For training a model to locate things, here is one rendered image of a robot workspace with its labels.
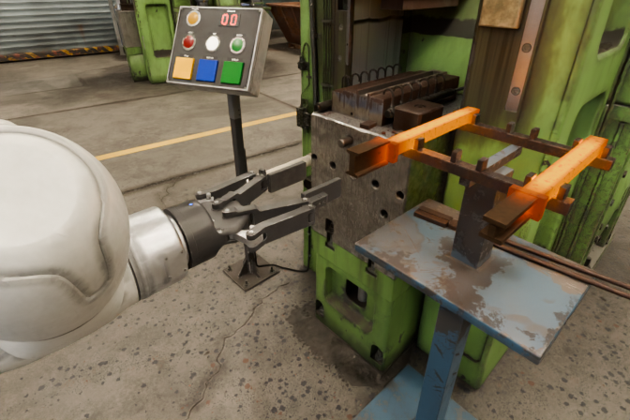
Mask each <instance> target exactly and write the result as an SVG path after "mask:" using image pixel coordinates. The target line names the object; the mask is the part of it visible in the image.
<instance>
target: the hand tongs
mask: <svg viewBox="0 0 630 420"><path fill-rule="evenodd" d="M413 215H414V216H415V217H417V218H421V219H423V220H425V221H428V222H431V223H433V224H436V225H438V226H441V227H443V228H446V227H447V226H448V227H449V228H450V229H451V230H454V231H455V230H456V229H457V225H458V220H455V219H453V217H450V216H447V215H446V214H443V213H440V212H438V211H435V210H432V209H430V208H427V207H425V206H423V205H421V206H420V207H419V208H418V209H417V210H416V211H414V213H413ZM452 219H453V220H452ZM504 243H505V244H508V245H510V246H513V247H516V248H520V249H523V250H525V251H528V252H530V253H532V254H535V255H537V256H540V257H543V258H545V259H548V260H551V261H553V262H555V263H559V264H562V265H564V266H567V267H569V268H572V269H575V270H577V271H579V272H582V273H584V274H587V275H589V276H592V277H595V278H599V279H602V280H604V281H606V282H608V283H611V284H614V285H616V286H619V287H622V288H624V289H626V290H628V291H630V284H628V283H625V282H623V281H620V280H618V279H616V278H613V277H609V276H606V275H603V274H601V273H598V272H595V271H593V270H591V269H588V268H586V267H583V266H580V265H577V264H575V263H572V262H569V261H566V260H563V259H561V258H558V257H555V256H553V255H550V254H547V253H546V252H543V251H540V250H538V249H535V248H532V247H528V246H525V245H523V244H520V243H518V242H515V241H513V240H510V239H507V240H506V241H505V242H504ZM493 246H494V247H495V248H499V249H502V250H504V251H507V252H509V253H512V254H515V255H517V256H519V257H521V258H524V259H526V260H529V261H531V262H534V263H538V264H540V265H543V266H545V267H547V268H549V269H552V270H555V271H557V272H560V273H562V274H565V275H567V276H569V277H571V278H575V279H578V280H580V281H583V282H585V283H588V284H591V285H593V286H595V287H597V288H600V289H602V290H605V291H607V292H610V293H614V294H616V295H619V296H621V297H623V298H626V299H628V300H630V293H628V292H624V291H622V290H619V289H616V288H614V287H611V286H609V285H607V284H605V283H602V282H599V281H597V280H594V279H592V278H589V277H585V276H582V275H581V274H578V273H575V272H573V271H570V270H568V269H565V268H563V267H560V266H558V265H556V264H553V263H551V262H546V261H544V260H541V259H539V258H536V257H534V256H532V255H529V254H527V253H524V252H522V251H519V250H516V249H514V248H511V247H508V246H506V245H501V246H499V245H497V244H495V243H494V244H493Z"/></svg>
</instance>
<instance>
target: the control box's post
mask: <svg viewBox="0 0 630 420"><path fill-rule="evenodd" d="M227 100H228V109H229V117H230V122H231V131H232V147H233V155H234V164H235V172H236V177H237V176H239V175H242V174H244V173H246V172H247V168H246V158H245V148H244V138H243V129H242V119H241V117H242V114H241V105H240V96H237V95H230V94H227ZM244 248H245V256H246V259H247V261H248V269H249V273H252V271H251V260H254V262H255V255H254V252H252V253H251V252H248V246H247V245H246V244H244Z"/></svg>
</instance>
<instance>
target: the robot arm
mask: <svg viewBox="0 0 630 420"><path fill-rule="evenodd" d="M305 179H307V163H306V162H305V161H304V160H302V161H300V162H297V163H294V164H293V165H290V166H287V167H284V168H282V169H279V170H276V171H274V172H270V173H268V174H266V170H265V169H260V170H259V175H258V174H256V172H254V171H250V172H246V173H244V174H242V175H239V176H237V177H235V178H233V179H231V180H229V181H226V182H224V183H222V184H219V185H217V186H215V187H211V188H208V189H204V190H200V191H197V192H195V198H196V201H195V200H188V201H186V202H181V203H179V204H177V205H174V206H171V207H168V208H166V209H164V210H162V209H160V208H158V207H156V206H154V207H150V208H147V209H145V210H142V211H140V212H137V213H134V214H132V215H128V209H127V206H126V202H125V200H124V197H123V195H122V192H121V190H120V188H119V187H118V186H117V184H116V182H115V181H114V179H113V177H112V176H111V174H110V173H109V172H108V170H107V169H106V168H105V167H104V166H103V165H102V164H101V163H100V162H99V161H98V160H97V159H96V158H95V157H94V156H93V155H92V154H90V153H89V152H88V151H86V150H85V149H83V148H82V147H81V146H79V145H78V144H76V143H75V142H72V141H71V140H69V139H67V138H65V137H62V136H60V135H57V134H55V133H52V132H50V131H46V130H43V129H39V128H34V127H22V126H17V125H15V124H13V123H11V122H9V121H7V120H2V119H0V374H1V373H4V372H8V371H11V370H13V369H17V368H21V367H23V366H26V365H28V364H30V363H33V362H35V361H37V360H38V359H41V358H43V357H45V356H47V355H49V354H52V353H55V352H57V351H59V350H61V349H63V348H65V347H66V346H68V345H70V344H72V343H74V342H76V341H78V340H80V339H82V338H84V337H86V336H88V335H90V334H92V333H94V332H95V331H97V330H98V329H99V328H101V327H103V326H104V325H106V324H108V323H110V322H111V321H113V320H114V319H115V318H116V317H117V316H118V315H119V314H121V313H122V312H123V311H124V310H126V309H127V308H129V307H131V306H132V305H134V304H136V303H137V302H139V301H141V300H143V299H146V298H148V297H150V295H152V294H154V293H157V292H159V291H161V290H163V289H165V288H167V287H169V286H171V285H173V284H174V283H176V282H178V281H180V280H182V279H184V278H185V277H186V276H187V274H188V269H191V268H193V267H195V266H197V265H199V264H201V263H204V262H206V261H208V260H210V259H212V258H214V257H216V256H217V254H218V252H219V250H220V249H221V248H222V247H223V246H225V245H228V244H233V243H237V242H241V243H244V244H246V245H247V251H248V252H251V253H252V252H256V251H257V250H259V249H260V248H261V247H263V246H264V245H265V244H267V243H270V242H272V241H275V240H277V239H279V238H281V237H283V236H286V235H288V234H291V233H295V232H297V231H299V230H302V229H304V228H306V227H308V226H311V225H313V224H314V223H315V210H316V209H318V208H321V207H323V206H325V205H327V203H329V202H331V201H333V200H335V199H337V198H339V197H340V196H341V179H340V178H338V177H336V178H334V179H332V180H330V181H327V182H325V183H323V184H320V185H318V186H316V187H313V188H311V189H309V190H306V191H304V192H302V193H301V198H300V199H295V200H290V201H286V202H277V203H272V204H267V205H264V206H257V205H256V204H251V205H249V204H250V203H251V202H253V201H254V200H255V199H257V198H258V197H259V196H261V195H262V194H263V193H264V192H265V191H266V190H267V188H268V191H269V192H270V193H273V192H275V191H278V190H280V189H283V188H285V187H288V186H290V185H293V184H295V183H298V182H300V181H302V180H305ZM247 180H248V182H247ZM250 213H251V216H252V223H251V224H250Z"/></svg>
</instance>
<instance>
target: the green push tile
mask: <svg viewBox="0 0 630 420"><path fill-rule="evenodd" d="M243 68H244V63H242V62H231V61H224V64H223V69H222V74H221V79H220V82H221V83H226V84H235V85H240V83H241V79H242V73H243Z"/></svg>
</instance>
